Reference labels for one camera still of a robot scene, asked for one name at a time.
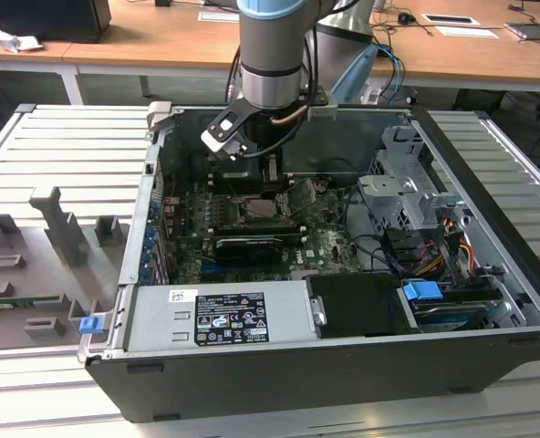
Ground silver CPU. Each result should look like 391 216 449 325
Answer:
244 199 281 221

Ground black RAM slot bank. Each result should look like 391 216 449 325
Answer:
213 221 307 238
210 172 296 195

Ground CPU socket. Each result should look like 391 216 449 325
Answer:
235 191 296 229

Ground blue expansion slot clips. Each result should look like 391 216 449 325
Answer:
140 200 160 287

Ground grey case release latch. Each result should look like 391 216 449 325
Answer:
146 100 174 133

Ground black graphics card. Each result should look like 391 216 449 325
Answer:
213 235 285 268

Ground green motherboard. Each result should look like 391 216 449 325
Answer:
160 175 367 284

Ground silver metal drive cage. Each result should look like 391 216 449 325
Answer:
356 125 472 234

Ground black plastic shroud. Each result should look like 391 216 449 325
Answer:
306 273 417 339

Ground grey power supply unit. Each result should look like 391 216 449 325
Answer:
126 280 319 352

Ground hard disk in blue carrier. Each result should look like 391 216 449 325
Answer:
400 280 504 333

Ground white paper sheet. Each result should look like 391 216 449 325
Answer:
435 25 502 40

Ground black box on desk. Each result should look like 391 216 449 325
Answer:
0 0 112 45

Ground black open PC case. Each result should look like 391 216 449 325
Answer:
77 100 540 423

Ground blue case latch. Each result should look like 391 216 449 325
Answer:
78 316 103 337

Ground crumpled white paper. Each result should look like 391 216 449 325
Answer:
0 24 44 55

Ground grey parts rack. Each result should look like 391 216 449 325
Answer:
0 185 132 352

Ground grey flat laptop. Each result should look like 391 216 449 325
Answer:
504 20 540 45

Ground green RAM stick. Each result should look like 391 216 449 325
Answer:
0 296 62 308

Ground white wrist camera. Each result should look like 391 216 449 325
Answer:
200 108 253 162

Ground grey wrist mount bracket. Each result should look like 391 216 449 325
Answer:
309 103 338 122

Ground white desk cable plate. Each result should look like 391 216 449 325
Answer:
197 9 242 23
422 13 481 26

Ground blue cable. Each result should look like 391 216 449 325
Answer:
377 43 407 107

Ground yellow red wire bundle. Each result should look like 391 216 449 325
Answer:
415 241 474 275

